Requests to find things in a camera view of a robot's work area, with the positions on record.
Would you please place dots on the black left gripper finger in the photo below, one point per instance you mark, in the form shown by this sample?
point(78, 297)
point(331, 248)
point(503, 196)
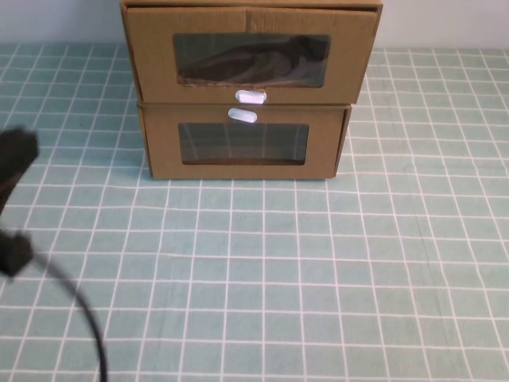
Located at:
point(7, 167)
point(28, 147)

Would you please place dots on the cardboard drawer with dark-shoe window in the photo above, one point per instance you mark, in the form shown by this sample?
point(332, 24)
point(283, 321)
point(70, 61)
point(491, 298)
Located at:
point(151, 51)

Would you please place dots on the cardboard shoe box shell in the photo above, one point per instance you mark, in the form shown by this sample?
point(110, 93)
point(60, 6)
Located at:
point(254, 3)
point(348, 139)

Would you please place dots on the cardboard drawer with empty window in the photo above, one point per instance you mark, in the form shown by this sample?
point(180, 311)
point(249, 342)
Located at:
point(163, 139)

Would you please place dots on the green checked tablecloth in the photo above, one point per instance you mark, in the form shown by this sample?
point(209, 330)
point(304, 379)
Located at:
point(278, 278)

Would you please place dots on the black wrist camera block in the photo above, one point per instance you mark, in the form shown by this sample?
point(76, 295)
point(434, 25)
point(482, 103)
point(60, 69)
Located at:
point(14, 254)

